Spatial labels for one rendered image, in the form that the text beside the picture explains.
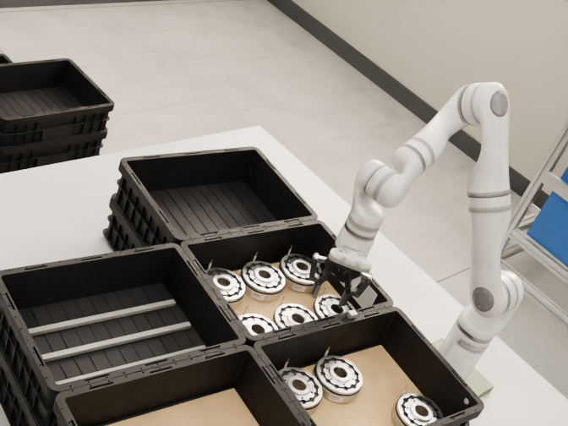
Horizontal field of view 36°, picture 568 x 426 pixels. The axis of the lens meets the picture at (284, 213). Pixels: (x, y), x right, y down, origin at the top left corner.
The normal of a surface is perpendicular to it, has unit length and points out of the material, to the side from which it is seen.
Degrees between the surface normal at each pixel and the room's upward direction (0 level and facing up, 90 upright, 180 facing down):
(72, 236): 0
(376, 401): 0
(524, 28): 90
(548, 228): 90
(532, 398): 0
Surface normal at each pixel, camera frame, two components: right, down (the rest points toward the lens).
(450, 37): -0.70, 0.21
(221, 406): 0.31, -0.77
